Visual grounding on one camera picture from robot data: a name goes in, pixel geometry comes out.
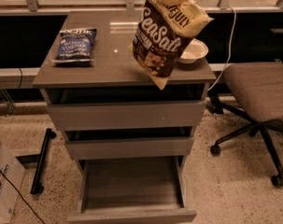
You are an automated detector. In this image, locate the brown sea salt chip bag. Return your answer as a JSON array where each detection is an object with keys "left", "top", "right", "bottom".
[{"left": 129, "top": 0, "right": 212, "bottom": 90}]

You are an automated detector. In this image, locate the grey top drawer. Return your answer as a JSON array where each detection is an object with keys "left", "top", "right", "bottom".
[{"left": 48, "top": 101, "right": 205, "bottom": 131}]

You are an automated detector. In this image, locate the blue vinegar chip bag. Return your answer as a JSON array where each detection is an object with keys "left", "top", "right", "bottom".
[{"left": 52, "top": 28, "right": 97, "bottom": 63}]

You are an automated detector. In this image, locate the grey middle drawer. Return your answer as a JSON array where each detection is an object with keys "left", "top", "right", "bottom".
[{"left": 65, "top": 137, "right": 194, "bottom": 160}]

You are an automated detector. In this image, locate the grey drawer cabinet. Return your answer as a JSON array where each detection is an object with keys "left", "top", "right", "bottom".
[{"left": 32, "top": 8, "right": 217, "bottom": 224}]

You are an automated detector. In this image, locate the grey open bottom drawer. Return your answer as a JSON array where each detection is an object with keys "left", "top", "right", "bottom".
[{"left": 67, "top": 157, "right": 196, "bottom": 224}]

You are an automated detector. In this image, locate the white paper bowl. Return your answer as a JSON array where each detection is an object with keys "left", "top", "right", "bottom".
[{"left": 178, "top": 39, "right": 208, "bottom": 63}]

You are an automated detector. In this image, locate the grey office chair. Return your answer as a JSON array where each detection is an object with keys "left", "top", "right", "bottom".
[{"left": 208, "top": 62, "right": 283, "bottom": 187}]

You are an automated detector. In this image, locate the black metal bar stand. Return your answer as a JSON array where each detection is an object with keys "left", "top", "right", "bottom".
[{"left": 30, "top": 128, "right": 56, "bottom": 194}]

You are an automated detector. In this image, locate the white cardboard box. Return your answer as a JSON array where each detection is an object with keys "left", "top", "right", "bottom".
[{"left": 0, "top": 141, "right": 25, "bottom": 224}]

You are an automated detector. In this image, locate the white power cable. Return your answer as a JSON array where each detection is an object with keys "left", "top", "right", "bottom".
[{"left": 207, "top": 5, "right": 237, "bottom": 92}]

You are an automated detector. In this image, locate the black cable on floor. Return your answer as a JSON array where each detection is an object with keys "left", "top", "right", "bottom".
[{"left": 0, "top": 152, "right": 46, "bottom": 224}]

